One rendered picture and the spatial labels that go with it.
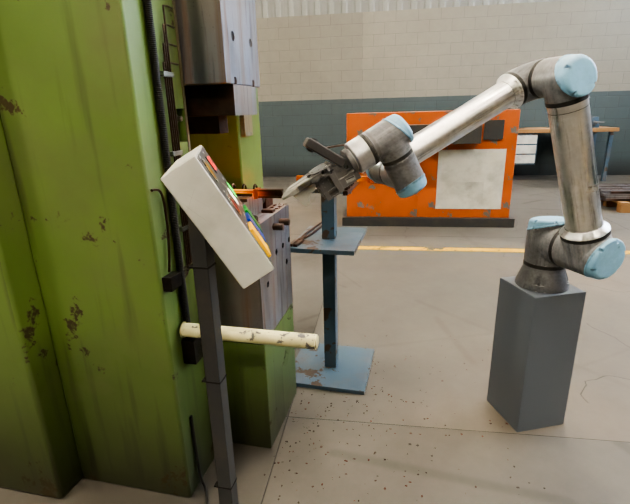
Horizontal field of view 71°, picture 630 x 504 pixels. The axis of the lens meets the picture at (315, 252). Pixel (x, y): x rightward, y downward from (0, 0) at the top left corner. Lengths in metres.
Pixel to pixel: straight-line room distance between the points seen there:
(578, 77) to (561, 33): 8.16
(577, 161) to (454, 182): 3.62
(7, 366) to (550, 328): 1.90
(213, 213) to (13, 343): 0.95
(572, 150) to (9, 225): 1.70
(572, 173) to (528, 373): 0.80
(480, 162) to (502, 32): 4.57
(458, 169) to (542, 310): 3.43
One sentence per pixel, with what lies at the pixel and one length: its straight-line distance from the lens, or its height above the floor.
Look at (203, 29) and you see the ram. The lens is 1.50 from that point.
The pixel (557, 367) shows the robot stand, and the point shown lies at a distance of 2.05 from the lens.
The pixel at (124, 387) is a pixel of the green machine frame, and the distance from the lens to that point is 1.64.
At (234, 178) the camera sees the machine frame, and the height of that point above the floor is 1.02.
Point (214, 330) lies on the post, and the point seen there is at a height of 0.76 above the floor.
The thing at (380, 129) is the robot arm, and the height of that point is 1.23.
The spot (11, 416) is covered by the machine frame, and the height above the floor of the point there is 0.33.
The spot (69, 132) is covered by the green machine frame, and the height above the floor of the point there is 1.24.
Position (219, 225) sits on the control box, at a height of 1.06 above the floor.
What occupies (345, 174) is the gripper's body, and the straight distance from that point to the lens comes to 1.19.
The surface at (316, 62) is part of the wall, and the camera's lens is 9.22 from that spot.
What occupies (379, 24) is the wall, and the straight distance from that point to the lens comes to 9.21.
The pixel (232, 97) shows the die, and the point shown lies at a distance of 1.51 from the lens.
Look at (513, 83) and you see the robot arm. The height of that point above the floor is 1.34.
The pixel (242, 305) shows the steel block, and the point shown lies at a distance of 1.62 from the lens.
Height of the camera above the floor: 1.27
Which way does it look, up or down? 18 degrees down
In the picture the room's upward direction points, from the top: 2 degrees counter-clockwise
